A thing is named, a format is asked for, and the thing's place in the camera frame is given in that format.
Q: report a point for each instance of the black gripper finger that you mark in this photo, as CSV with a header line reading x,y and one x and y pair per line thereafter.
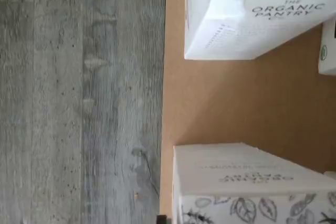
x,y
161,220

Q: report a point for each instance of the white box green strip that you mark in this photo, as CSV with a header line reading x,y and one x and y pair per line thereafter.
x,y
236,161

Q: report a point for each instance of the white box pink strip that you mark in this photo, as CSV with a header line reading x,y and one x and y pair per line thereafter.
x,y
231,37

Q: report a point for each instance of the white box green round logo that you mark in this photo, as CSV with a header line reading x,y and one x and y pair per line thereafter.
x,y
328,51

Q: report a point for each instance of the brown wooden shelf board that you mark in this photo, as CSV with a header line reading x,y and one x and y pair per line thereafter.
x,y
249,103

